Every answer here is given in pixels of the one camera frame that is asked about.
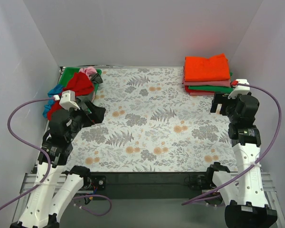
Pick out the grey t shirt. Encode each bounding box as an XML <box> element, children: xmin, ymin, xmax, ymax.
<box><xmin>76</xmin><ymin>73</ymin><xmax>103</xmax><ymax>104</ymax></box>

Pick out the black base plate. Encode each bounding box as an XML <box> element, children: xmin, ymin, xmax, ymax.
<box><xmin>80</xmin><ymin>172</ymin><xmax>214</xmax><ymax>200</ymax></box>

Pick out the floral table mat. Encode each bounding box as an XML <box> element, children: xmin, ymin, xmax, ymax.
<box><xmin>66</xmin><ymin>67</ymin><xmax>237</xmax><ymax>172</ymax></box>

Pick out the green plastic tray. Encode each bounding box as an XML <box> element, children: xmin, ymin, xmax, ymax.
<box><xmin>57</xmin><ymin>67</ymin><xmax>102</xmax><ymax>93</ymax></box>

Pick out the folded light pink t shirt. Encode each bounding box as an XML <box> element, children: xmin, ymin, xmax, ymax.
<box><xmin>190</xmin><ymin>92</ymin><xmax>214</xmax><ymax>96</ymax></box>

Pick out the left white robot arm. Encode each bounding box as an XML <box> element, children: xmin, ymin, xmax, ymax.
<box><xmin>11</xmin><ymin>102</ymin><xmax>106</xmax><ymax>228</ymax></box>

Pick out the red t shirt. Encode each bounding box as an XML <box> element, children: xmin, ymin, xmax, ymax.
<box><xmin>184</xmin><ymin>85</ymin><xmax>195</xmax><ymax>93</ymax></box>
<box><xmin>47</xmin><ymin>72</ymin><xmax>95</xmax><ymax>121</ymax></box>

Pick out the folded green t shirt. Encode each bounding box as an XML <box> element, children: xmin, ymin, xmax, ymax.
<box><xmin>188</xmin><ymin>72</ymin><xmax>233</xmax><ymax>93</ymax></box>

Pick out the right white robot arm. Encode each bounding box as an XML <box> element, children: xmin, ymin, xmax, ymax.
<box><xmin>205</xmin><ymin>93</ymin><xmax>277</xmax><ymax>228</ymax></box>

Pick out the folded orange t shirt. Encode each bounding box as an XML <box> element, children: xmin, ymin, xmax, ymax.
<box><xmin>184</xmin><ymin>53</ymin><xmax>230</xmax><ymax>82</ymax></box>

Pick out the folded red t shirt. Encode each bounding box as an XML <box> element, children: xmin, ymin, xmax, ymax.
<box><xmin>184</xmin><ymin>85</ymin><xmax>195</xmax><ymax>93</ymax></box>

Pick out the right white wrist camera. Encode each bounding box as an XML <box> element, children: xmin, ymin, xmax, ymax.
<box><xmin>228</xmin><ymin>79</ymin><xmax>250</xmax><ymax>99</ymax></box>

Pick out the aluminium frame rail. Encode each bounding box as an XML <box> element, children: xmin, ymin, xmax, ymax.
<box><xmin>12</xmin><ymin>162</ymin><xmax>285</xmax><ymax>228</ymax></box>

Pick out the blue t shirt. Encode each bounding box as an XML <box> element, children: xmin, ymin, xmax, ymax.
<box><xmin>43</xmin><ymin>84</ymin><xmax>64</xmax><ymax>118</ymax></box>

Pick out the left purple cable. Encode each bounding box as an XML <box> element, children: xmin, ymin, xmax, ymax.
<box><xmin>0</xmin><ymin>95</ymin><xmax>113</xmax><ymax>227</ymax></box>

